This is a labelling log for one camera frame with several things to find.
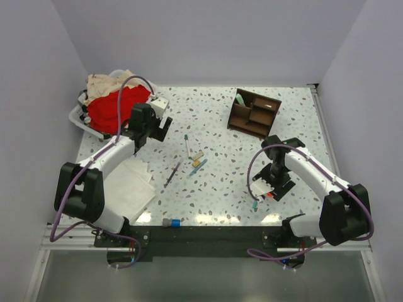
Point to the grey blue cylinder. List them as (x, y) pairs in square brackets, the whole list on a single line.
[(171, 223)]

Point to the white plastic basket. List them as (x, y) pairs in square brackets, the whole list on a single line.
[(79, 115)]

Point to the aluminium front rail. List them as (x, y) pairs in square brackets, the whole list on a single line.
[(80, 238)]

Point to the white folded cloth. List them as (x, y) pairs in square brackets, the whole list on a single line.
[(128, 190)]

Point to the beige cloth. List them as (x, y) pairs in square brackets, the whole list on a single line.
[(100, 85)]

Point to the purple black pen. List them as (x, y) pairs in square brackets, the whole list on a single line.
[(173, 173)]

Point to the small tan sharpener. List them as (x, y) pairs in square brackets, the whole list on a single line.
[(196, 163)]

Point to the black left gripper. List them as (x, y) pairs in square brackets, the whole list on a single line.
[(159, 133)]

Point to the brown wooden desk organizer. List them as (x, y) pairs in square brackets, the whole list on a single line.
[(256, 117)]

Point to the aluminium right side rail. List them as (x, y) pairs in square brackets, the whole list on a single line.
[(325, 132)]

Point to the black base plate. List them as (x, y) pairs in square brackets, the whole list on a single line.
[(196, 241)]

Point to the beige eraser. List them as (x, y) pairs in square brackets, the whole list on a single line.
[(197, 156)]

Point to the red cloth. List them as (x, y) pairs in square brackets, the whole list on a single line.
[(103, 111)]

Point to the aluminium rail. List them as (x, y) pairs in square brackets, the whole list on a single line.
[(325, 132), (80, 238)]

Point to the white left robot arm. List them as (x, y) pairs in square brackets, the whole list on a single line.
[(80, 189)]

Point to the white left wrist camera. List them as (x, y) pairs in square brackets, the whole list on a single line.
[(159, 105)]

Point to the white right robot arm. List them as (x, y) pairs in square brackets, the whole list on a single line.
[(345, 211)]

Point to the blue pen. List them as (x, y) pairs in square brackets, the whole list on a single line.
[(196, 169)]

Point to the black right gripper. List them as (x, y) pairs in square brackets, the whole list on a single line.
[(280, 190)]

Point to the green capped white marker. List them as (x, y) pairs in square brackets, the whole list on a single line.
[(187, 146)]

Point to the light green highlighter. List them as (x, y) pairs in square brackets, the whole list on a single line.
[(239, 99)]

